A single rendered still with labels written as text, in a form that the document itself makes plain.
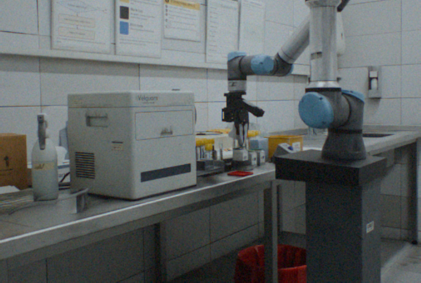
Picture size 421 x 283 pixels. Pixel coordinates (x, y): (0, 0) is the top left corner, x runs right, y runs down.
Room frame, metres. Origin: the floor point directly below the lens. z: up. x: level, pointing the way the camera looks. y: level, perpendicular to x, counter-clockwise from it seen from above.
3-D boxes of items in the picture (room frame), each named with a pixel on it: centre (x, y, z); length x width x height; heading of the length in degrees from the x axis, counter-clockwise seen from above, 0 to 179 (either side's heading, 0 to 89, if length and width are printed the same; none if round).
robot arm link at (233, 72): (1.88, -0.11, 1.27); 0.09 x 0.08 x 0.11; 43
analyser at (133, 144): (1.50, 0.23, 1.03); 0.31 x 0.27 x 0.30; 144
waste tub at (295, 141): (2.21, -0.33, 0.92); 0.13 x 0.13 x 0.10; 51
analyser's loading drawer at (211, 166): (1.61, 0.04, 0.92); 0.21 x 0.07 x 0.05; 144
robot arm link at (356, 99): (1.68, -0.46, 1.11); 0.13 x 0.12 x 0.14; 133
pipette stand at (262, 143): (2.09, -0.21, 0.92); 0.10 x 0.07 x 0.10; 150
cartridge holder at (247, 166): (1.88, -0.11, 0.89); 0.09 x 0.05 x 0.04; 56
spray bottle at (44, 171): (1.35, 0.46, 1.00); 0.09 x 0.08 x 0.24; 54
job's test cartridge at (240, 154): (1.88, -0.11, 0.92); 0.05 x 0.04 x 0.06; 56
